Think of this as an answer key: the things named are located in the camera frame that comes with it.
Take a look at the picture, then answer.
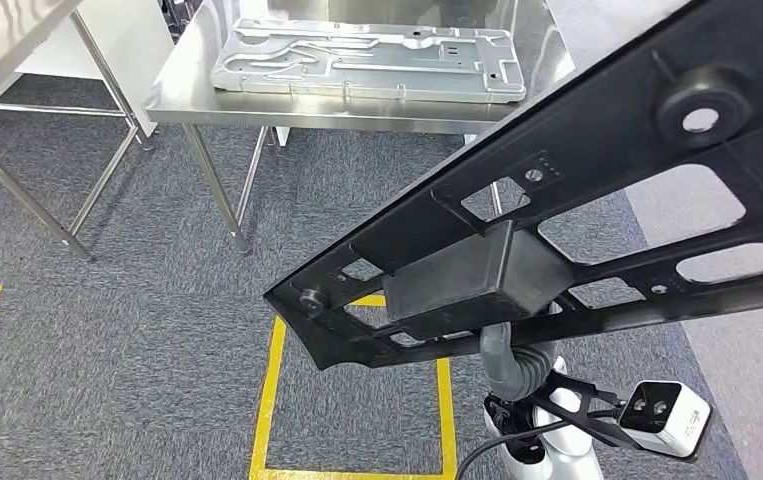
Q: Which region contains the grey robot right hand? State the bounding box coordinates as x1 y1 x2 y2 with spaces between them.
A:
480 321 523 402

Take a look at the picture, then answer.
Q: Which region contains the long black frame part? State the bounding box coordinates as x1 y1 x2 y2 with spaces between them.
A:
262 0 763 372

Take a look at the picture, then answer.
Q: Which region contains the stainless steel workbench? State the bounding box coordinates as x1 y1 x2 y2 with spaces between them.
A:
144 0 579 256

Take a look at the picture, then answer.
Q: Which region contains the silver metal fixture plate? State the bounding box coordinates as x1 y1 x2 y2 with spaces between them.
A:
210 17 528 105

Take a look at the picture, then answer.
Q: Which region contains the white cabinet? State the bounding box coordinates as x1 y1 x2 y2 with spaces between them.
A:
15 0 178 138

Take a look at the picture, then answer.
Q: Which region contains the black camera cable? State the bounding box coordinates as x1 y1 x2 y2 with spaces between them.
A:
455 410 621 480

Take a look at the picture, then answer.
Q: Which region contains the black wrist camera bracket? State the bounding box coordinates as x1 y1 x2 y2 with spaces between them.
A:
531 370 647 452

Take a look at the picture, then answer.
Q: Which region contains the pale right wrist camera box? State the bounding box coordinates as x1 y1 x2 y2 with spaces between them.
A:
618 379 714 460

